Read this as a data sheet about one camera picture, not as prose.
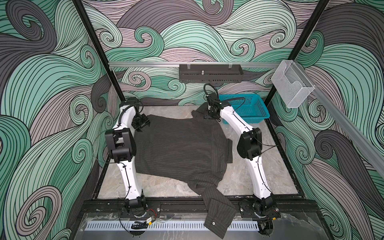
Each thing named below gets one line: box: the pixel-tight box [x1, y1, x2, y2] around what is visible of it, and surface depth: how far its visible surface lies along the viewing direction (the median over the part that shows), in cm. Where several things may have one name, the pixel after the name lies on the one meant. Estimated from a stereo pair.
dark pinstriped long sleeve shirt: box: [134, 102, 237, 238], surface depth 92 cm
